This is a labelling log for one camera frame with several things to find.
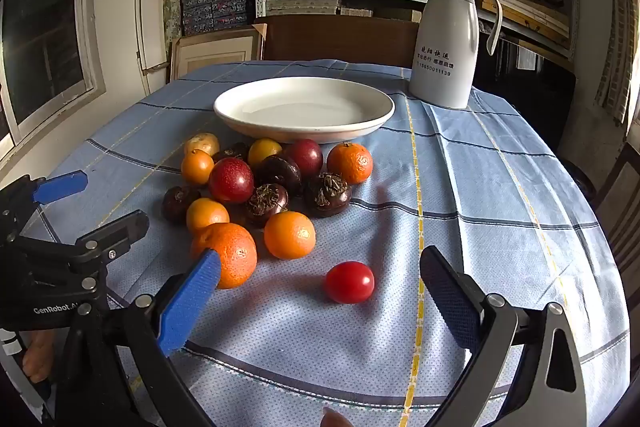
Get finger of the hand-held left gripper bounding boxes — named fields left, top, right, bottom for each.
left=15, top=209, right=151, bottom=293
left=0, top=171, right=89, bottom=240

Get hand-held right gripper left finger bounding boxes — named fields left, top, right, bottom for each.
left=55, top=249, right=222, bottom=427

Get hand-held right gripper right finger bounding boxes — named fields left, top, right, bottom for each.
left=419, top=245, right=588, bottom=427

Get small orange tomato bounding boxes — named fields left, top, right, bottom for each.
left=180, top=150, right=215, bottom=186

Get red cherry tomato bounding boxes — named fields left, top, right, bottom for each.
left=208, top=157, right=256, bottom=204
left=282, top=138, right=324, bottom=178
left=323, top=261, right=376, bottom=305

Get pale orange fruit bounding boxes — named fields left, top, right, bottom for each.
left=184, top=133, right=221, bottom=156

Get dark water chestnut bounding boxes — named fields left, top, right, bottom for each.
left=243, top=183, right=290, bottom=228
left=304, top=173, right=353, bottom=218
left=161, top=186, right=202, bottom=224
left=212, top=142, right=251, bottom=164
left=254, top=155, right=303, bottom=196

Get yellow tomato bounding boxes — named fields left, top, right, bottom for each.
left=247, top=138, right=284, bottom=168

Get white plate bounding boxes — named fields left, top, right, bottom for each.
left=213, top=77, right=396, bottom=144

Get person's left hand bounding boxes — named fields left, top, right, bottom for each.
left=22, top=329, right=57, bottom=384

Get person's right hand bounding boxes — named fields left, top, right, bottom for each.
left=320, top=407, right=354, bottom=427

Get large orange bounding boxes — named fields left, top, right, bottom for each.
left=190, top=222, right=258, bottom=290

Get small orange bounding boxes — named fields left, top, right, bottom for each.
left=186, top=198, right=231, bottom=235

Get blue checked tablecloth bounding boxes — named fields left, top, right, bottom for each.
left=20, top=59, right=632, bottom=427

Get medium orange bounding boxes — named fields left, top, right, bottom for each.
left=263, top=210, right=317, bottom=261

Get white framed window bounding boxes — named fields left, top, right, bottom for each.
left=0, top=0, right=107, bottom=155

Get dark wooden chair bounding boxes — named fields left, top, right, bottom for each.
left=592, top=139, right=640, bottom=293

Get stack of blue patterned boxes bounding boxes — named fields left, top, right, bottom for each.
left=180, top=0, right=249, bottom=36

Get white thermos jug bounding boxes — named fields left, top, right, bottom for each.
left=409, top=0, right=503, bottom=110

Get brown wooden chair back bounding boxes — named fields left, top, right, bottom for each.
left=254, top=16, right=421, bottom=66

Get white leaning frame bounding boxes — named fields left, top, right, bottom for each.
left=134, top=0, right=171, bottom=98

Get pale wooden picture frame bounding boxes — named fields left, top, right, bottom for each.
left=170, top=27, right=264, bottom=81

